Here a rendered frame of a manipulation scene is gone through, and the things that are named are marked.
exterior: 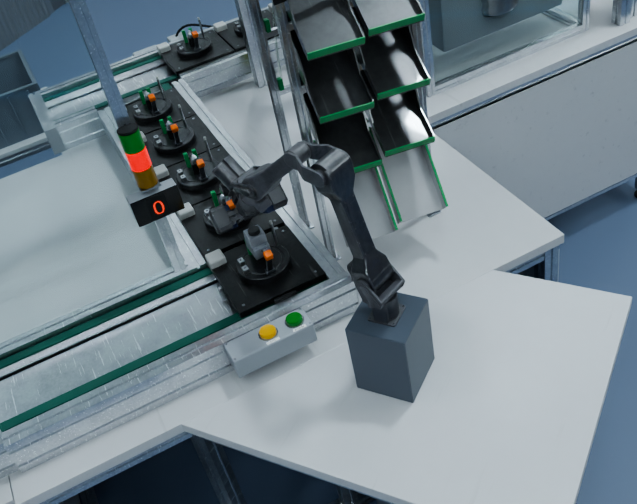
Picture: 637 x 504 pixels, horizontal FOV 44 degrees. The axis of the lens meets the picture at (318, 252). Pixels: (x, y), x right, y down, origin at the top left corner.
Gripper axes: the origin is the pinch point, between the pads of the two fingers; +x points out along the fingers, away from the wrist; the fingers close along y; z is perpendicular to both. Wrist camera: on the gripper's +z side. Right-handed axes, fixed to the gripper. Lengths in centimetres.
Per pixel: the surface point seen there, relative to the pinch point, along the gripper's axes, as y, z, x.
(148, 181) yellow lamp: 18.8, 15.3, -4.9
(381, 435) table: -2, -60, -16
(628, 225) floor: -164, -49, 110
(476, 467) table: -15, -74, -28
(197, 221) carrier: 8.1, 9.6, 31.7
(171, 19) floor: -76, 223, 354
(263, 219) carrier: -7.7, 1.1, 24.1
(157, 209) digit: 19.2, 9.7, 1.1
